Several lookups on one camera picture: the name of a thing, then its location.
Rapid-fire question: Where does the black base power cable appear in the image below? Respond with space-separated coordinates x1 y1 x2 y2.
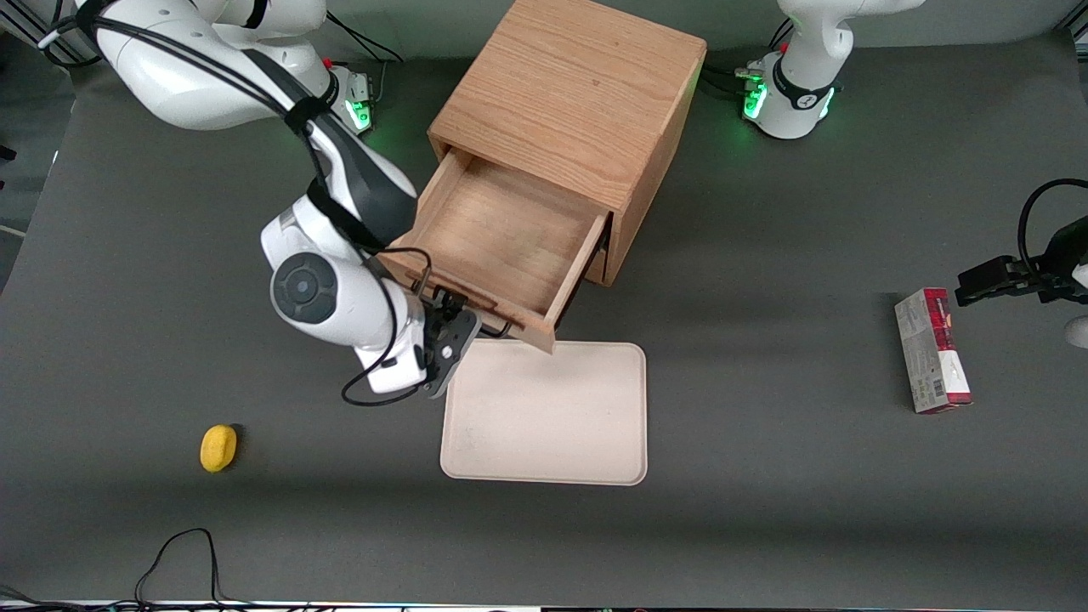
326 8 405 65

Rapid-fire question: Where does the yellow round sponge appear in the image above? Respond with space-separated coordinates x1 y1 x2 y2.
200 424 239 473

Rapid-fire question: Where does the black looped table cable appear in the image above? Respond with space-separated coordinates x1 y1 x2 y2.
0 528 256 612

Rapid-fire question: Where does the wooden drawer cabinet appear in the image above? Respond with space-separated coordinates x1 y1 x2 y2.
428 0 708 287

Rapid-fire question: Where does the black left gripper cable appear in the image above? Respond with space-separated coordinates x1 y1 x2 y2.
1017 178 1088 275

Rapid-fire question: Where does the black wire drawer handle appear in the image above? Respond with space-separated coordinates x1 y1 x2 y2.
414 270 513 339

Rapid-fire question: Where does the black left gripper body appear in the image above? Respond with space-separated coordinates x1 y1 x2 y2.
1016 217 1088 305

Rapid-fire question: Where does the red plaid carton box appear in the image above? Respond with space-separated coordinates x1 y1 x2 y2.
894 287 973 415

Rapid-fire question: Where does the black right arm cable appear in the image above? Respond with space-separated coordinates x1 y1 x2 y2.
38 0 434 407

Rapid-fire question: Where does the cream rectangular plastic tray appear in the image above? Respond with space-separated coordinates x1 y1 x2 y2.
439 340 649 487

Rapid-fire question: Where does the wooden drawer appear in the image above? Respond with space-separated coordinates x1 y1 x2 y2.
378 146 611 354

